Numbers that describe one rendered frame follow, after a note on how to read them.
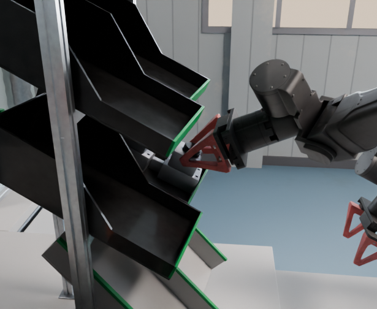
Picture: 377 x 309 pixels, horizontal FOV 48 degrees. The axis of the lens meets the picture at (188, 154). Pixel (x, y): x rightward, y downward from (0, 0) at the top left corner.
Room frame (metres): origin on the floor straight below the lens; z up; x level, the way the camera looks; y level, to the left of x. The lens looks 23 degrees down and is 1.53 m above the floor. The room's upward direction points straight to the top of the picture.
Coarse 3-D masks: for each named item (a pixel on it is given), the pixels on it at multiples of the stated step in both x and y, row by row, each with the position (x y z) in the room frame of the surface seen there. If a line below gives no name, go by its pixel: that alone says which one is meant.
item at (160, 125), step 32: (0, 0) 0.46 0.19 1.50; (32, 0) 0.59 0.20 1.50; (64, 0) 0.58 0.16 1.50; (0, 32) 0.46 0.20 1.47; (32, 32) 0.45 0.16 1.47; (96, 32) 0.57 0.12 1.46; (0, 64) 0.46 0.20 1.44; (32, 64) 0.45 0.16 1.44; (96, 64) 0.57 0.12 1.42; (128, 64) 0.56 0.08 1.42; (96, 96) 0.43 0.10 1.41; (128, 96) 0.52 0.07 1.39; (160, 96) 0.55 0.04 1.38; (128, 128) 0.42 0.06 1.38; (160, 128) 0.47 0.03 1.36
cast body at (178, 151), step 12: (180, 144) 0.65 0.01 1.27; (192, 144) 0.64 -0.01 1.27; (180, 156) 0.62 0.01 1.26; (192, 156) 0.62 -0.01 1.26; (156, 168) 0.64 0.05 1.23; (168, 168) 0.62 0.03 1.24; (180, 168) 0.62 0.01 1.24; (192, 168) 0.62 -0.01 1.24; (168, 180) 0.62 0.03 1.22; (180, 180) 0.62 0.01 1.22; (192, 180) 0.62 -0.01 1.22
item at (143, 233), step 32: (0, 128) 0.47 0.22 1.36; (32, 128) 0.59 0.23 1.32; (96, 128) 0.57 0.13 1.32; (0, 160) 0.47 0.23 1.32; (32, 160) 0.46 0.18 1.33; (96, 160) 0.58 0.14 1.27; (128, 160) 0.56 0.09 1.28; (32, 192) 0.46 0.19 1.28; (96, 192) 0.52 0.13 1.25; (128, 192) 0.55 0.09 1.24; (160, 192) 0.55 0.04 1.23; (96, 224) 0.44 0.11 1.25; (128, 224) 0.48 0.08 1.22; (160, 224) 0.50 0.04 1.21; (192, 224) 0.53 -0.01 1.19; (128, 256) 0.43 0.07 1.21; (160, 256) 0.42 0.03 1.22
